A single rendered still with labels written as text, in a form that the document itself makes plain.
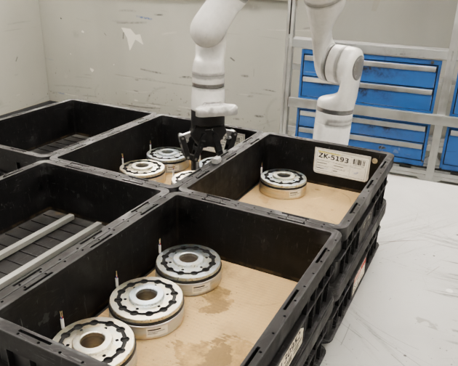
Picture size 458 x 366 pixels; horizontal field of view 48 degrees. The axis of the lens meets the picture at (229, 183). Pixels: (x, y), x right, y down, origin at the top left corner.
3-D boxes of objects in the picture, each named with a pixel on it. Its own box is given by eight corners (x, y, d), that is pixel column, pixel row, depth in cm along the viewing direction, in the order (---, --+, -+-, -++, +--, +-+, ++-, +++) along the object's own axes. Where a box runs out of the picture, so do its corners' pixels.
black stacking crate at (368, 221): (264, 178, 126) (266, 133, 122) (387, 204, 114) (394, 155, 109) (176, 250, 93) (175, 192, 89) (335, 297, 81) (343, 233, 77)
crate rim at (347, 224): (265, 140, 122) (266, 131, 122) (394, 163, 110) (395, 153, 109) (174, 202, 90) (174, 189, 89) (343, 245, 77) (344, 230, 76)
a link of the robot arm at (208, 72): (196, 79, 117) (189, 87, 109) (196, 9, 111) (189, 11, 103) (227, 80, 116) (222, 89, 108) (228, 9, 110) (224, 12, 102)
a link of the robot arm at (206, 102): (198, 118, 106) (198, 88, 103) (183, 105, 116) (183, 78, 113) (238, 115, 109) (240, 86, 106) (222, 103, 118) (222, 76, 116)
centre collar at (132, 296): (144, 283, 74) (144, 279, 74) (171, 294, 72) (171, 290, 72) (121, 300, 71) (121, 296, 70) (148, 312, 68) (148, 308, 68)
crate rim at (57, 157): (160, 121, 135) (160, 112, 134) (265, 140, 123) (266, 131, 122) (46, 169, 102) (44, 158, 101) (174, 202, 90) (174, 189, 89)
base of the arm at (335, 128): (315, 163, 143) (323, 103, 136) (347, 171, 139) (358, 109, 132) (302, 173, 135) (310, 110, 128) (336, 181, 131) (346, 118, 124)
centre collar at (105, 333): (94, 324, 66) (93, 321, 65) (121, 340, 63) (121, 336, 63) (62, 346, 62) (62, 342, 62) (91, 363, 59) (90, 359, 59)
